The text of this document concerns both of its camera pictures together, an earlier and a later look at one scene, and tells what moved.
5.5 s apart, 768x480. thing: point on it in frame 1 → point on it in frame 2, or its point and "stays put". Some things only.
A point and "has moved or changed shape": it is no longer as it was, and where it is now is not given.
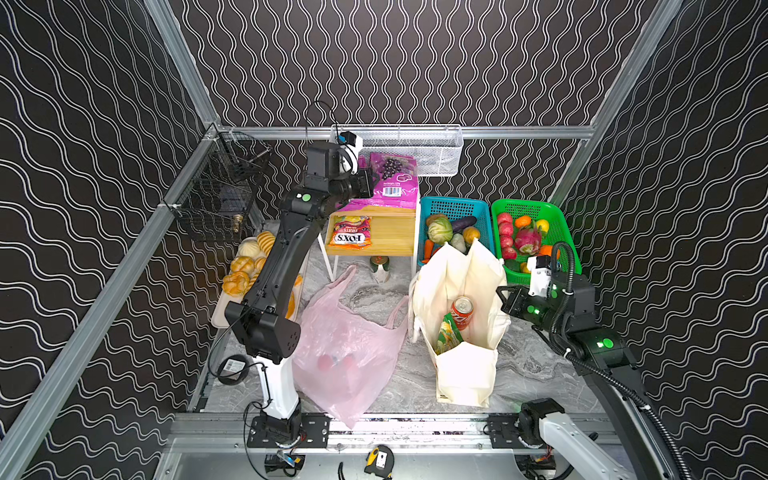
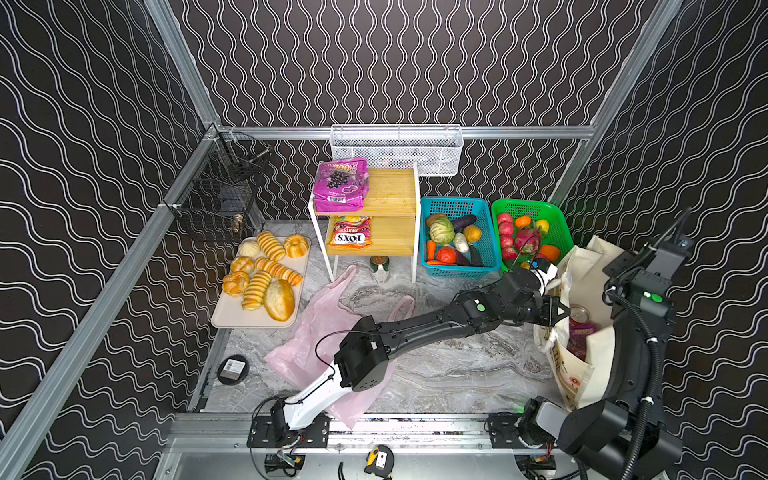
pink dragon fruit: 528,240 stays put
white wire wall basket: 438,147 stays put
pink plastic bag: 346,355 stays put
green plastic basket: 559,232 stays put
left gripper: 365,183 → 553,309
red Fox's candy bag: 351,232 stays put
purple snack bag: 395,182 has moved or changed shape
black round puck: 233,369 stays put
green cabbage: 440,230 stays put
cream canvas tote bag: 464,372 → 579,281
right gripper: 512,299 → 616,285
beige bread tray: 243,271 stays put
